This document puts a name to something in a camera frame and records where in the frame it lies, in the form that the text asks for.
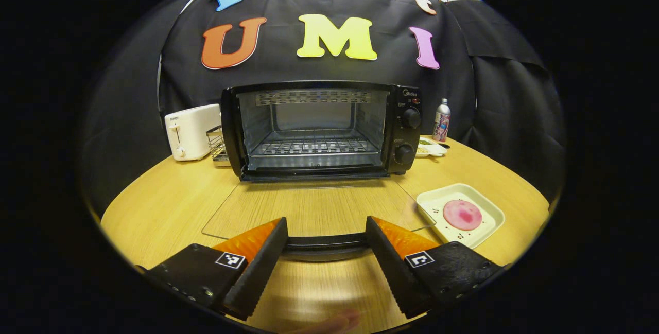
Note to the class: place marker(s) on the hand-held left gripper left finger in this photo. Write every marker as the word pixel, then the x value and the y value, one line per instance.
pixel 260 267

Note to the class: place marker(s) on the white divided dish with grains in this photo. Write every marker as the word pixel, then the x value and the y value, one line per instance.
pixel 430 148

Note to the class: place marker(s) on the silver bottle with colourful print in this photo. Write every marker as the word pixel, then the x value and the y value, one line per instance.
pixel 441 123

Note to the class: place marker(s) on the white square plate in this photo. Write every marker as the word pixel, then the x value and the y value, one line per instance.
pixel 486 205

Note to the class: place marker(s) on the white toaster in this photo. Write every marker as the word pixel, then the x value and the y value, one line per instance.
pixel 193 133

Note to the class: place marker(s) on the black electric oven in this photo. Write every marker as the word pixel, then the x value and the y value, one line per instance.
pixel 406 138

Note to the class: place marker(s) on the black backdrop cloth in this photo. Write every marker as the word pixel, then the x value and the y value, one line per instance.
pixel 329 71

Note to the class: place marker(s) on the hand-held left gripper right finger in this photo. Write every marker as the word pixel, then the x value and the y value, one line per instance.
pixel 391 267

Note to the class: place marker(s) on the pink round food slice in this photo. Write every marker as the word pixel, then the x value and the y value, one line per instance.
pixel 462 214

